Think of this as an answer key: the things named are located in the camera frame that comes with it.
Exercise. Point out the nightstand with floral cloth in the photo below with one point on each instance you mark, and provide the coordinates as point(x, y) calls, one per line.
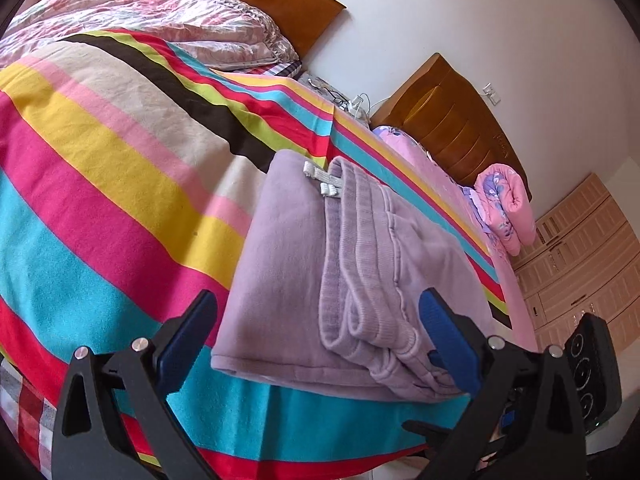
point(327, 91)

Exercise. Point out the plaid bed sheet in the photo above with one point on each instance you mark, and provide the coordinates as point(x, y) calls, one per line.
point(29, 417)

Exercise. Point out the wall socket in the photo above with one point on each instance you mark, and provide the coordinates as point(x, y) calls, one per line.
point(491, 94)

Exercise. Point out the lilac sweatpants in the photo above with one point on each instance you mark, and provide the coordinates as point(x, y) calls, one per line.
point(325, 297)

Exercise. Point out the pink floral quilt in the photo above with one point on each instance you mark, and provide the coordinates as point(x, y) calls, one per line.
point(222, 34)

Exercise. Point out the pink bed sheet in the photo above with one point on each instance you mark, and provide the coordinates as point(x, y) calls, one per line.
point(492, 267)

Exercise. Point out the rainbow striped blanket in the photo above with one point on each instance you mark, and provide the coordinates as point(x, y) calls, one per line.
point(129, 177)

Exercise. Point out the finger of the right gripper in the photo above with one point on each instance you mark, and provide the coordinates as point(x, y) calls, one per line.
point(434, 436)

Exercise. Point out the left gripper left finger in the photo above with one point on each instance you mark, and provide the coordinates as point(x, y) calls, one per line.
point(90, 439)

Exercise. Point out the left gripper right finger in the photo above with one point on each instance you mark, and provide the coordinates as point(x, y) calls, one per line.
point(485, 368)

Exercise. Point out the right wooden headboard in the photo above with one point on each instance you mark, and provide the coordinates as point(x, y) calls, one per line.
point(444, 113)

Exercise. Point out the rolled pink floral duvet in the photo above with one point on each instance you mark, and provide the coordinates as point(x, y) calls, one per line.
point(499, 202)

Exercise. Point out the white power strip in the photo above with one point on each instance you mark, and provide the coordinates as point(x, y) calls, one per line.
point(359, 107)

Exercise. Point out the beige wardrobe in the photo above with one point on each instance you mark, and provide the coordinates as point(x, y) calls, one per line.
point(585, 260)

